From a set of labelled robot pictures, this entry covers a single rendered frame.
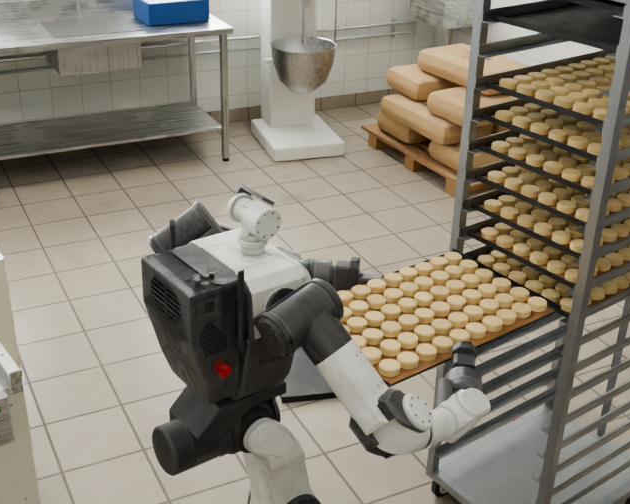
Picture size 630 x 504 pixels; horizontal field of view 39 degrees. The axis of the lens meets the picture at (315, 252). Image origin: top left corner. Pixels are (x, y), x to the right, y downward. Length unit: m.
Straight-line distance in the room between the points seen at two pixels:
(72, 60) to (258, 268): 3.90
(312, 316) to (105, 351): 2.42
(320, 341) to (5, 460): 1.10
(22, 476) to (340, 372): 1.14
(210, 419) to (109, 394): 1.84
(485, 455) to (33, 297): 2.32
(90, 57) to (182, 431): 3.88
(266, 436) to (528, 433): 1.54
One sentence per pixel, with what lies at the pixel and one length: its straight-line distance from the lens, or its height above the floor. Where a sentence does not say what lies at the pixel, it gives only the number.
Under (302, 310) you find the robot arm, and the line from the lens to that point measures 1.70.
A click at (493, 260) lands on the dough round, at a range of 2.72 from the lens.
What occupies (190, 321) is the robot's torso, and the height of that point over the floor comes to 1.28.
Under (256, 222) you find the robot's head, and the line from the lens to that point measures 1.80.
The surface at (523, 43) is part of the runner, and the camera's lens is 2.62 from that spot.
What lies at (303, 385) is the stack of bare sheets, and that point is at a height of 0.02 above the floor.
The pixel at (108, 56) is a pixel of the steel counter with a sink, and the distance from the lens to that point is 5.65.
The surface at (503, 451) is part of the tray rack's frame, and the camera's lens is 3.30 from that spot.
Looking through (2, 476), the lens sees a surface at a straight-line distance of 2.56.
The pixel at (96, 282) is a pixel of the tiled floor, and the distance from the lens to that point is 4.59.
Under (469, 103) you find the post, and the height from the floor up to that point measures 1.44.
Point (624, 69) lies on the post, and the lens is 2.21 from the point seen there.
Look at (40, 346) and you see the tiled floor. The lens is 4.14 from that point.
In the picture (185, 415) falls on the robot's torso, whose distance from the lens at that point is 2.02.
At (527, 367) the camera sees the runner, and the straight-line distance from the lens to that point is 3.28.
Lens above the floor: 2.20
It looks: 27 degrees down
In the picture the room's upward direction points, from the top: 2 degrees clockwise
